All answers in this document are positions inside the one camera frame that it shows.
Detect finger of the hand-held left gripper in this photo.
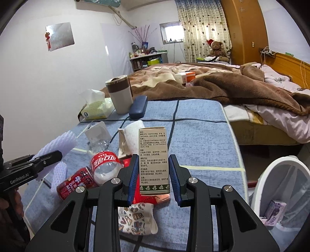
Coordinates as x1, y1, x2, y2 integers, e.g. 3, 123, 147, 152
31, 150, 63, 175

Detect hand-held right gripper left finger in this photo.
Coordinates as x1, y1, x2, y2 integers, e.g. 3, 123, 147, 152
25, 154, 139, 252

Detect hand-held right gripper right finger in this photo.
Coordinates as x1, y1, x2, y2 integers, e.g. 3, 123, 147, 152
168, 154, 280, 252

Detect red medicine box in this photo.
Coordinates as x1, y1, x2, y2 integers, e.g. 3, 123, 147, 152
121, 157, 171, 205

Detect beige carton with leaf print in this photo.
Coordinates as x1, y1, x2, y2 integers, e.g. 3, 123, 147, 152
139, 126, 170, 196

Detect plastic bottle with red label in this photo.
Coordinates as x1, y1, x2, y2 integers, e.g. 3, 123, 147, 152
87, 140, 125, 187

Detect white trash bin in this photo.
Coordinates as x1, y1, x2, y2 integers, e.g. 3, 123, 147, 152
251, 156, 310, 243

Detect person's left hand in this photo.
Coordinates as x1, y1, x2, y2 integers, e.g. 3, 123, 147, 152
0, 190, 24, 222

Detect white foam fruit net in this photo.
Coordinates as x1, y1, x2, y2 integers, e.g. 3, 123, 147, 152
28, 130, 77, 190

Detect red drink can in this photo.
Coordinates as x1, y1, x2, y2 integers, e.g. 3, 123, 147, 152
56, 167, 99, 201

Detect patterned crumpled wrapper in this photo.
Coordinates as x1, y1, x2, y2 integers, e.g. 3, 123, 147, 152
118, 203, 158, 235

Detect blue checked tablecloth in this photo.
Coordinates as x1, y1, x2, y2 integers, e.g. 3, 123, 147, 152
23, 98, 248, 252

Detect green tissue pack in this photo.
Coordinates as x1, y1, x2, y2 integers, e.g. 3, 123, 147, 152
79, 89, 114, 121

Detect dark blue glasses case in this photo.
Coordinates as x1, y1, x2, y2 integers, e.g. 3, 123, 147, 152
129, 95, 148, 119

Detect beige tumbler with brown band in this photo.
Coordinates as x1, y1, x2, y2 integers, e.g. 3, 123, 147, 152
105, 75, 133, 115

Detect yellow patterned bed sheet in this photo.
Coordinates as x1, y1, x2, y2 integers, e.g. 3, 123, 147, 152
225, 106, 265, 126

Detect wooden bed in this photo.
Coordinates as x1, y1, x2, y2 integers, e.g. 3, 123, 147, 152
224, 52, 310, 146

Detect brown fleece blanket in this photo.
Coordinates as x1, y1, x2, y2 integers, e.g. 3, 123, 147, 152
99, 62, 310, 117

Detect orange and white box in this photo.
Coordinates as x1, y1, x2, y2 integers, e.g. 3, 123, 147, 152
174, 71, 196, 84

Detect purple box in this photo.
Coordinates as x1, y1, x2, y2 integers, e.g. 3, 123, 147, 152
260, 200, 288, 227

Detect cluttered shelf unit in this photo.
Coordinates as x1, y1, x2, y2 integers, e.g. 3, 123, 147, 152
129, 50, 168, 72

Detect pale pink duvet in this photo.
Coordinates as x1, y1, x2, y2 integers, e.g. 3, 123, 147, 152
224, 63, 310, 144

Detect brown teddy bear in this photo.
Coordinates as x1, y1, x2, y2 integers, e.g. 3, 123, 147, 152
207, 39, 231, 62

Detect bare decorative branches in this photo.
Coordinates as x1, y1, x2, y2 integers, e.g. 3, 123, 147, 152
128, 25, 158, 49

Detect small window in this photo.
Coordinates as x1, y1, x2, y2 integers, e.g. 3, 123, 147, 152
159, 21, 184, 45

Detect heart print curtain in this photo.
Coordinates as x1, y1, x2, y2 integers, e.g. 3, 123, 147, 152
175, 0, 232, 63

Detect power strip with plugs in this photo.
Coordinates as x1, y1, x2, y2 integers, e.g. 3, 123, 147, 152
259, 47, 277, 58

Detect air conditioner pipe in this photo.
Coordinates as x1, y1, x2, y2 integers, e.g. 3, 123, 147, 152
107, 5, 136, 28

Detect wooden wardrobe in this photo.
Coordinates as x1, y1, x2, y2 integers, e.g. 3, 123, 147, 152
221, 0, 269, 65

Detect silver wall poster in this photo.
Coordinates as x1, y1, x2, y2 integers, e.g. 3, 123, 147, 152
45, 22, 75, 51

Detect wall air conditioner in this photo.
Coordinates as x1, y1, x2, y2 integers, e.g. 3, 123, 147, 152
84, 0, 121, 8

